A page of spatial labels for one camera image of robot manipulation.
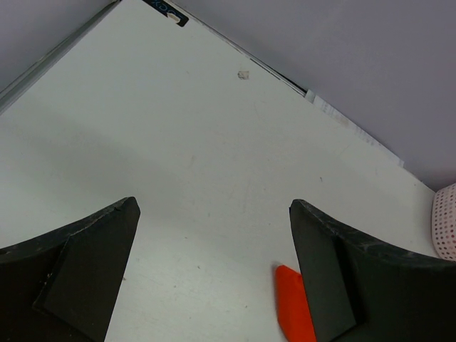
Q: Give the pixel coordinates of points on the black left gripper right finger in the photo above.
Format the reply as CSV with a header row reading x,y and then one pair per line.
x,y
360,288

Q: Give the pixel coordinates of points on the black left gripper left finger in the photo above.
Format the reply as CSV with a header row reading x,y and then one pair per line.
x,y
63,285

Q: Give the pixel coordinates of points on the orange t shirt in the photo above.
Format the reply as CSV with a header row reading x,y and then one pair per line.
x,y
293,312

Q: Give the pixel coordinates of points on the white perforated laundry basket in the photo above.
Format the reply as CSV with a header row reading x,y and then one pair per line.
x,y
444,223

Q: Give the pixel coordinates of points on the white paper strip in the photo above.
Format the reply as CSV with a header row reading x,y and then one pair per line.
x,y
336,115

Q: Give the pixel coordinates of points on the small tape scrap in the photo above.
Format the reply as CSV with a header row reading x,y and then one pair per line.
x,y
243,75

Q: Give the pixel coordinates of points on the black table label sticker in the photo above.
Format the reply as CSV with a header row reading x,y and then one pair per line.
x,y
169,11

